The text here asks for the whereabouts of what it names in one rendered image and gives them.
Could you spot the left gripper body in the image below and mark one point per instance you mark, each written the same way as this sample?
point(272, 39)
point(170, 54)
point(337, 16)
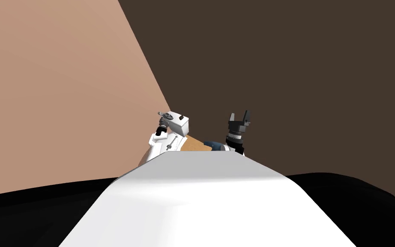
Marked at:
point(166, 116)

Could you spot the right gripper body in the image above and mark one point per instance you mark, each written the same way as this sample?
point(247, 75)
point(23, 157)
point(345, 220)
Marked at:
point(238, 125)

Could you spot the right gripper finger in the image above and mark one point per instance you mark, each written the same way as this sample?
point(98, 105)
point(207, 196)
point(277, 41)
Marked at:
point(233, 116)
point(247, 116)

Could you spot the white box-shaped fixture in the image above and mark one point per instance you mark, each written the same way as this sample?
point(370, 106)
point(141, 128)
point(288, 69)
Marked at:
point(179, 126)

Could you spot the blue rounded object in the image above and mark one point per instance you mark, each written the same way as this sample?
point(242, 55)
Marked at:
point(214, 145)

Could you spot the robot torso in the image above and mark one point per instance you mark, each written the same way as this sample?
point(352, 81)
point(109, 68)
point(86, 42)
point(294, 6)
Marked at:
point(197, 206)

